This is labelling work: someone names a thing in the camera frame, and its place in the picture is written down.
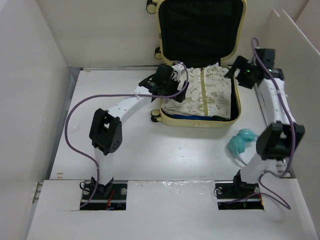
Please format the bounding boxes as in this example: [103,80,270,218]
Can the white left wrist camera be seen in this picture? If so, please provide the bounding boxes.
[171,63,186,82]

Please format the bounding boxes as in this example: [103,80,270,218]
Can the cream printed zip jacket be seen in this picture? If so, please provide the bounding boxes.
[161,63,232,119]

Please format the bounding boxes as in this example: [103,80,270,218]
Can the yellow suitcase with black lining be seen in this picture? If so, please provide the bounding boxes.
[144,0,248,129]

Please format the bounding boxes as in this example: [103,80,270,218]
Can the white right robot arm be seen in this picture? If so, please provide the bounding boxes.
[223,47,305,199]

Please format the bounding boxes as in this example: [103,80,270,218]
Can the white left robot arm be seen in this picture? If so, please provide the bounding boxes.
[89,62,189,199]

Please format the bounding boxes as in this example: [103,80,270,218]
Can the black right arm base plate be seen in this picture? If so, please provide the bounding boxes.
[213,181,264,210]

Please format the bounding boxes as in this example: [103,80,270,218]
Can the royal blue printed shirt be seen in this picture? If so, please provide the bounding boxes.
[167,114,213,121]

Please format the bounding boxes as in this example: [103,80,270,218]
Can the teal and white headphones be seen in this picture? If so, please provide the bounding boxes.
[227,128,258,166]

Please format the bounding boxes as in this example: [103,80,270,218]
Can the turquoise shirt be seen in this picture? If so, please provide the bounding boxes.
[212,115,231,122]

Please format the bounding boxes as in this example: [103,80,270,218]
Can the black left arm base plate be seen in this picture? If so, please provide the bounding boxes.
[79,180,128,211]

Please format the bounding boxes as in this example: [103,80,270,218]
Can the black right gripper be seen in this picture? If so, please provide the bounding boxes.
[225,55,260,90]

